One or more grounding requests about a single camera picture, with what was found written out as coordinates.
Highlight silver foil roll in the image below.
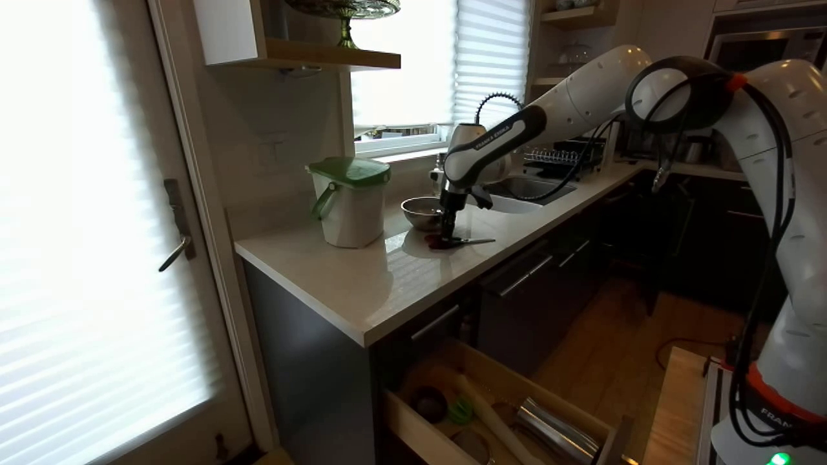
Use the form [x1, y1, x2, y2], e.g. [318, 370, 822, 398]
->
[513, 395, 605, 465]

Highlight red handled scissors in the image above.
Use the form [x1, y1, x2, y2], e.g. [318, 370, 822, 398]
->
[424, 232, 495, 254]

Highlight black cable bundle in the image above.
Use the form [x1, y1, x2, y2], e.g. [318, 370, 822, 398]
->
[727, 78, 827, 450]

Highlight wooden wall shelf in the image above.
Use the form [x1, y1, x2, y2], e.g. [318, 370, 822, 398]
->
[190, 0, 404, 73]

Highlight long silver cabinet handle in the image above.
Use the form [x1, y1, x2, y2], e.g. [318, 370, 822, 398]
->
[499, 254, 559, 299]

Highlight short silver drawer handle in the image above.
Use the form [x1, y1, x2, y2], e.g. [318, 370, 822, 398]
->
[409, 303, 466, 344]

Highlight chrome kitchen faucet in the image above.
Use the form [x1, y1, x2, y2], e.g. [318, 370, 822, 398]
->
[472, 91, 526, 132]

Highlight metal door handle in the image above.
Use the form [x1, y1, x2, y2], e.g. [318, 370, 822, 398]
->
[156, 179, 198, 273]

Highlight glass cake stand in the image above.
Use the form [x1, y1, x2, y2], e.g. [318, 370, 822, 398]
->
[285, 0, 404, 52]

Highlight silver sink cabinet handle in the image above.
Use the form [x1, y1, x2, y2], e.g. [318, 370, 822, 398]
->
[555, 238, 594, 272]

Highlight undermount kitchen sink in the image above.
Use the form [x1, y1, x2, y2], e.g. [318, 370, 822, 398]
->
[481, 170, 579, 207]

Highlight silver metal bowl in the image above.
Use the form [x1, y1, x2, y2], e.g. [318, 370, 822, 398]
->
[398, 194, 448, 232]

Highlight white window blind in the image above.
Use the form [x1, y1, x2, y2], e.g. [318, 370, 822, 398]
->
[453, 0, 530, 145]

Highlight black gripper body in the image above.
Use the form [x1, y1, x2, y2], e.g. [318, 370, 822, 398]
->
[435, 172, 495, 219]

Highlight green kitchen utensil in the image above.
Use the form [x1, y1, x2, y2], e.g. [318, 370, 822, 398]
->
[450, 400, 481, 428]

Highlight open wooden drawer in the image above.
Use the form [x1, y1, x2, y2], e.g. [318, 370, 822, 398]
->
[383, 335, 639, 465]

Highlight white bin with green lid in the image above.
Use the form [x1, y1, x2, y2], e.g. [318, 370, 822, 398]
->
[304, 154, 393, 250]

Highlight white door blind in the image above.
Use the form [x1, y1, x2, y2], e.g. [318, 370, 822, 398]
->
[0, 0, 216, 465]

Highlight clear soap dispenser bottle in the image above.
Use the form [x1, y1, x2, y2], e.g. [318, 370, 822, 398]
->
[432, 153, 450, 196]

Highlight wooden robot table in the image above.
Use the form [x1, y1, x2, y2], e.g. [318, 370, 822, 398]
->
[640, 344, 710, 465]

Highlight wooden rolling pin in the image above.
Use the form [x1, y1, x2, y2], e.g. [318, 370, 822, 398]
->
[450, 371, 551, 465]

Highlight small dark bowl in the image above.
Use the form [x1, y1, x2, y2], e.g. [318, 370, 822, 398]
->
[405, 383, 453, 426]

